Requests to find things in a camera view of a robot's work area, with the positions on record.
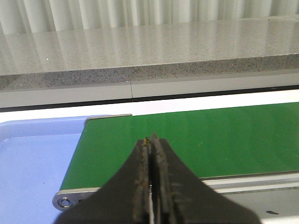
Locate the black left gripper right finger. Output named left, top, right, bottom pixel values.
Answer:
left=150, top=134, right=261, bottom=224

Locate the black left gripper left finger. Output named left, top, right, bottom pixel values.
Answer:
left=55, top=139, right=151, bottom=224

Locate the green conveyor belt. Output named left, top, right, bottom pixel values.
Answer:
left=59, top=102, right=299, bottom=190

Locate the blue plastic tray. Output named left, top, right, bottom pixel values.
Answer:
left=0, top=116, right=85, bottom=224

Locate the grey stone counter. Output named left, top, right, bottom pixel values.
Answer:
left=0, top=15, right=299, bottom=108

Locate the white pleated curtain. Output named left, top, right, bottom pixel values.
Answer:
left=0, top=0, right=299, bottom=35

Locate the silver conveyor frame rail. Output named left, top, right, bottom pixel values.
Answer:
left=52, top=113, right=299, bottom=212

